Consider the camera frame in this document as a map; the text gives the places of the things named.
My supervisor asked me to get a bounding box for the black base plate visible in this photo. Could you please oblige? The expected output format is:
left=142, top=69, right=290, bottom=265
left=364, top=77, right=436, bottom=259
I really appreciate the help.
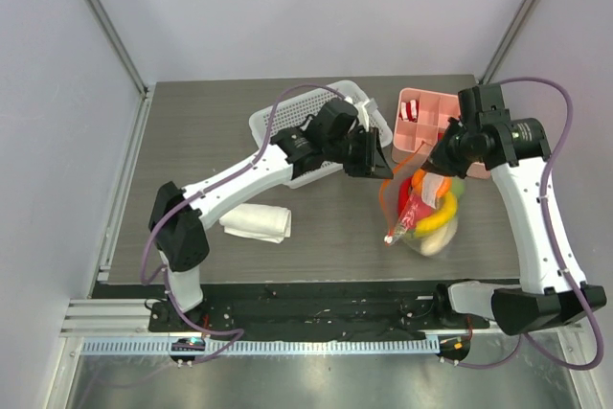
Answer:
left=148, top=281, right=488, bottom=342

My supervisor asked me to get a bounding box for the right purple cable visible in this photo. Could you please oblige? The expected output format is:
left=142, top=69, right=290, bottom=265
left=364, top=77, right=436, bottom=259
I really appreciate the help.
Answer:
left=454, top=76, right=605, bottom=372

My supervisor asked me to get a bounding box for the white perforated plastic basket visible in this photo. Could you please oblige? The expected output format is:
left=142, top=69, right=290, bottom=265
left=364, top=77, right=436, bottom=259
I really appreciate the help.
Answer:
left=249, top=80, right=393, bottom=189

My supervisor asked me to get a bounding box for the white slotted cable duct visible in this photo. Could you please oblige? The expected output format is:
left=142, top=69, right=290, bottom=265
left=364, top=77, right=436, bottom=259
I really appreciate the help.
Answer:
left=80, top=336, right=440, bottom=356

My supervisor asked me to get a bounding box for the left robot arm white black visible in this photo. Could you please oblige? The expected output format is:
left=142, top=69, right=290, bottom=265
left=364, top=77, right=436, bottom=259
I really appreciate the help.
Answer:
left=149, top=98, right=393, bottom=331

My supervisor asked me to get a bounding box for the yellow fake banana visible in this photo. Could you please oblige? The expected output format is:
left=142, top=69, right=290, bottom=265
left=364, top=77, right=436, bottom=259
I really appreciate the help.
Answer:
left=414, top=192, right=458, bottom=239

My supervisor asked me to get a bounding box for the red white striped item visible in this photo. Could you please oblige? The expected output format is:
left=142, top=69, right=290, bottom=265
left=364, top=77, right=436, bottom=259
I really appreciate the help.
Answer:
left=399, top=99, right=420, bottom=123

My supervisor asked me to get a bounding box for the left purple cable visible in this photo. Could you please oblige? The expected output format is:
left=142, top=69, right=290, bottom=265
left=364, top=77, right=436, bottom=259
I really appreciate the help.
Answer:
left=140, top=84, right=353, bottom=365

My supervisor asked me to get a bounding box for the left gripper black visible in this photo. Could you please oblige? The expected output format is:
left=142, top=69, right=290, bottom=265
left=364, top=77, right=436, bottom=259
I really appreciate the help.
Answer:
left=325, top=125, right=394, bottom=179

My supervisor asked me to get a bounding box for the white fake radish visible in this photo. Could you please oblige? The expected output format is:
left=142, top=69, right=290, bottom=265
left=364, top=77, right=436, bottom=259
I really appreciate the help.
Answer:
left=420, top=223, right=457, bottom=257

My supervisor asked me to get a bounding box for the purple cable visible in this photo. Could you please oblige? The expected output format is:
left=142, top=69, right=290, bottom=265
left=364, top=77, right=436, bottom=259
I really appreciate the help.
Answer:
left=454, top=76, right=605, bottom=372
left=140, top=84, right=353, bottom=365

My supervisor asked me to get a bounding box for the clear zip bag orange seal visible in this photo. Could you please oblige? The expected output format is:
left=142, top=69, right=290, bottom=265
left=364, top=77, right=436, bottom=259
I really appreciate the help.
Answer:
left=378, top=160, right=461, bottom=257

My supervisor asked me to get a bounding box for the pink compartment tray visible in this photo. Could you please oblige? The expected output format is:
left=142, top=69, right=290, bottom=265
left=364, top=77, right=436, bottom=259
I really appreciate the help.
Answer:
left=391, top=87, right=492, bottom=180

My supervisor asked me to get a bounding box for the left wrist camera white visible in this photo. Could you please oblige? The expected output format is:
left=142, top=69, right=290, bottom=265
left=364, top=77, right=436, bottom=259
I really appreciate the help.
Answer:
left=344, top=96, right=377, bottom=131

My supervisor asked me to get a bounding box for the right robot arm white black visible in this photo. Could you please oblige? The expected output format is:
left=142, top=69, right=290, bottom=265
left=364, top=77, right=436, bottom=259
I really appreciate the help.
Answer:
left=424, top=84, right=607, bottom=335

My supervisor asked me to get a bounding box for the red fake apple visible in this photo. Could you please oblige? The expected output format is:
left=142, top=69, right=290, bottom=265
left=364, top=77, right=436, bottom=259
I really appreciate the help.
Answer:
left=397, top=176, right=423, bottom=215

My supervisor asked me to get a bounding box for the green fake fruit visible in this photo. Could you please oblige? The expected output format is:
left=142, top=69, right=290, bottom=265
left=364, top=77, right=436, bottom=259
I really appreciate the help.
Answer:
left=449, top=177, right=465, bottom=199

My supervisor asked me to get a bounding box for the folded white towel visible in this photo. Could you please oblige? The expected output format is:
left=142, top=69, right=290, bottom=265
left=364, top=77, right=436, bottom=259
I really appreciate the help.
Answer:
left=219, top=203, right=292, bottom=244

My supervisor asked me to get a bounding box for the orange fake fruit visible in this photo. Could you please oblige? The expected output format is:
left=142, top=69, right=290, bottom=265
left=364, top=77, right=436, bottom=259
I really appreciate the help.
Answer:
left=411, top=169, right=452, bottom=199

